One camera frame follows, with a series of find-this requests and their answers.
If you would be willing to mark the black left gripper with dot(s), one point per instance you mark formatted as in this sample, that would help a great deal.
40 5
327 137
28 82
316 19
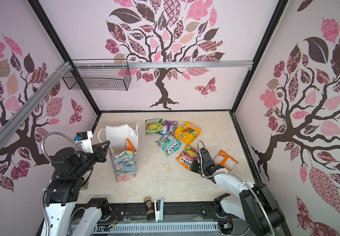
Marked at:
100 152

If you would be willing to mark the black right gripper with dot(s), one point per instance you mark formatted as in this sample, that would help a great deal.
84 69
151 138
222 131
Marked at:
194 163

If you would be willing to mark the Fox's fruits oval candy bag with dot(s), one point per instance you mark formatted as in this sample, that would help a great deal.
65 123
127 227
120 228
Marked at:
187 157

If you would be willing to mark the floral paper bag white inside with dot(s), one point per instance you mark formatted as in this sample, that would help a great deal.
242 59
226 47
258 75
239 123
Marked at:
123 162

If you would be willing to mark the orange corn chips bag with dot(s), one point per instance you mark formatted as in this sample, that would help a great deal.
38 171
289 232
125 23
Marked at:
129 146

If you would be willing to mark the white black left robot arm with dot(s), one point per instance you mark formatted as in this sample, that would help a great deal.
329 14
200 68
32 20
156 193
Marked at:
59 200

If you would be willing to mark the teal Fox's candy bag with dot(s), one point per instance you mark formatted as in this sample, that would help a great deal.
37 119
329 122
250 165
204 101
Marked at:
168 143

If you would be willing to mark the purple candy bag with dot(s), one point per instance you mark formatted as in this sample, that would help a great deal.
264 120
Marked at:
169 126

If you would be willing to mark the green yellow candy bag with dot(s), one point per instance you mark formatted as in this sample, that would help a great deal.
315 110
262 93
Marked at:
153 126

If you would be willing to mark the small orange snack packet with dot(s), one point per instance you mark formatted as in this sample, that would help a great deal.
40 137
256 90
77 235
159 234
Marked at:
224 159

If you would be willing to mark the right metal flexible conduit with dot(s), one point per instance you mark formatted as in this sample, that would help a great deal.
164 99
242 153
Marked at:
246 185

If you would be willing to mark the yellow snack pack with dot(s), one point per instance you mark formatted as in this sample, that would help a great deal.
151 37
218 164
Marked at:
187 133

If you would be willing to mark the small dark spice jar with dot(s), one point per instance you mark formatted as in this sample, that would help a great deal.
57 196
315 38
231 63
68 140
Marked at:
149 209

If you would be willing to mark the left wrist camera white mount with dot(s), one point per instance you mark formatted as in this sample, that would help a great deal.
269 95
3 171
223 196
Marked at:
83 140

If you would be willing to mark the white slotted cable duct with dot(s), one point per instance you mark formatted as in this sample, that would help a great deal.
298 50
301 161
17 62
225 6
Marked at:
147 228

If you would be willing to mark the black wire basket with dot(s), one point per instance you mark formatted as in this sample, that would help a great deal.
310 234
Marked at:
111 75

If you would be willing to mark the aluminium rail back wall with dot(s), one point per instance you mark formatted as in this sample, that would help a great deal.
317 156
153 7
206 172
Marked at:
141 65

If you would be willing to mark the aluminium rail wall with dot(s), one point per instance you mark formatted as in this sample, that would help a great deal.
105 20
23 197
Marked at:
12 125
141 65

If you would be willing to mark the aluminium rail left wall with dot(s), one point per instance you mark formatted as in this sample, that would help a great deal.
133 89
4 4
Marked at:
12 125

